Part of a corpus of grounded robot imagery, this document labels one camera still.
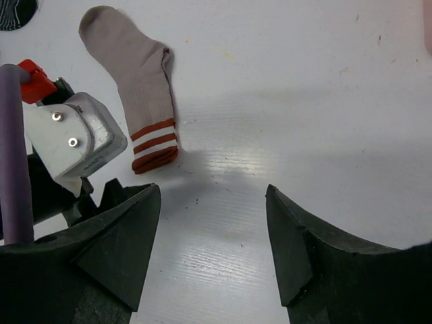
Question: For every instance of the pink divided organizer tray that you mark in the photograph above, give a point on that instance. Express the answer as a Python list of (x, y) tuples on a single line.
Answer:
[(427, 25)]

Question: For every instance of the black sock thin white stripes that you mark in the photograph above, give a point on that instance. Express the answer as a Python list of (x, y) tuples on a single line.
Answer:
[(15, 14)]

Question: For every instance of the taupe sock red cuff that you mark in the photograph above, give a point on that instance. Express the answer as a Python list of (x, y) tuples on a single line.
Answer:
[(137, 65)]

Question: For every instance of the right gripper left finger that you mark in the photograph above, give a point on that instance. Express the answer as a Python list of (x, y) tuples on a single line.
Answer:
[(92, 272)]

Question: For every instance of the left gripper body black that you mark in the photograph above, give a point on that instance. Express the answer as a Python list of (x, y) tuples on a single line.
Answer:
[(67, 199)]

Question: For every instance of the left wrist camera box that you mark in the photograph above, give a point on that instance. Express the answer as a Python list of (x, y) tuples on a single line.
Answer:
[(74, 139)]

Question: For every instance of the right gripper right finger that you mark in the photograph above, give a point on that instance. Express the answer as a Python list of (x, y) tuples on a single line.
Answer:
[(326, 275)]

